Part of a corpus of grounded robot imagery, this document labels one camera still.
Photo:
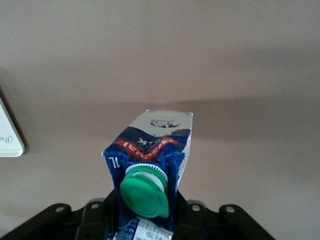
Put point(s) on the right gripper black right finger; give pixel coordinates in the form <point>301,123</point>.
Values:
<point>195,222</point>

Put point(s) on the cream rabbit print tray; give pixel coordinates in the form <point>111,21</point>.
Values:
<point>10,135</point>

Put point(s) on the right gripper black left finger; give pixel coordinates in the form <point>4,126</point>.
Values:
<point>100,220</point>

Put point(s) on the blue white milk carton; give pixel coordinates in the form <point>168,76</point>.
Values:
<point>150,155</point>

